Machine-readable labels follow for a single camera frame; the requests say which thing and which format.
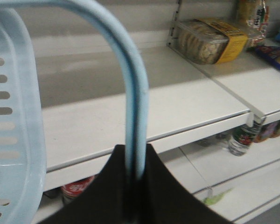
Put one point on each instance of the blue yellow snack bag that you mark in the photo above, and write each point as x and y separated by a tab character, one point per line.
271	54

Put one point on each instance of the clear water bottle green label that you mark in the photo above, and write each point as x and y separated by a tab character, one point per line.
242	137

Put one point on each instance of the bread bag red label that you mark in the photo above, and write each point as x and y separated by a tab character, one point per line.
254	16

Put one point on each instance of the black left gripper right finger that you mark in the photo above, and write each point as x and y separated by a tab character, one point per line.
165	201

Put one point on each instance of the clear cookie tub yellow label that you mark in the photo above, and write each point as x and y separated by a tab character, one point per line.
210	41

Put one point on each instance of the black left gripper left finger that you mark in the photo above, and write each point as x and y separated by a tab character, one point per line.
102	202

